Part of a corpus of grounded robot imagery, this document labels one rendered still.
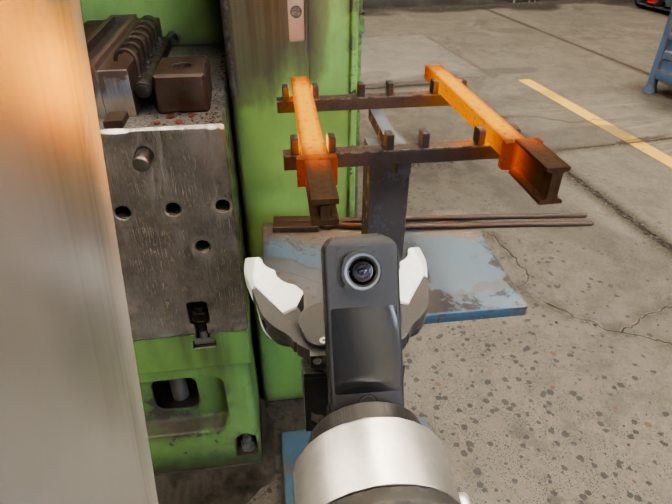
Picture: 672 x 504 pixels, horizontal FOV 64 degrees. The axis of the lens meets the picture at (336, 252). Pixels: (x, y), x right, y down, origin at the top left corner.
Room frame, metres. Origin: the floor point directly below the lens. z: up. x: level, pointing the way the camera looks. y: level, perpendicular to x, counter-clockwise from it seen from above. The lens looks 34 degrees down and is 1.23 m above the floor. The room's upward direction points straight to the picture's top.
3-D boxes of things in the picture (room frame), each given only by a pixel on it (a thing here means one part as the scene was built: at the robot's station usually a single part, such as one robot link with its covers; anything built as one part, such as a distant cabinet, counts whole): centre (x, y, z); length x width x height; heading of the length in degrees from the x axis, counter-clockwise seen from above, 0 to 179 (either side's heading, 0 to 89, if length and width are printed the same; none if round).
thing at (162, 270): (1.09, 0.41, 0.69); 0.56 x 0.38 x 0.45; 8
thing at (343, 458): (0.18, -0.02, 0.95); 0.10 x 0.05 x 0.09; 96
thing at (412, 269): (0.36, -0.06, 0.95); 0.09 x 0.03 x 0.06; 150
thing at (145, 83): (1.05, 0.34, 0.95); 0.34 x 0.03 x 0.03; 8
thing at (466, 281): (0.75, -0.08, 0.70); 0.40 x 0.30 x 0.02; 97
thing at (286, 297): (0.34, 0.06, 0.95); 0.09 x 0.03 x 0.06; 42
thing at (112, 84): (1.07, 0.46, 0.96); 0.42 x 0.20 x 0.09; 8
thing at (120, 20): (1.07, 0.44, 0.99); 0.42 x 0.05 x 0.01; 8
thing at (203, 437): (1.09, 0.41, 0.23); 0.55 x 0.37 x 0.47; 8
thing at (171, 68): (0.95, 0.27, 0.95); 0.12 x 0.08 x 0.06; 8
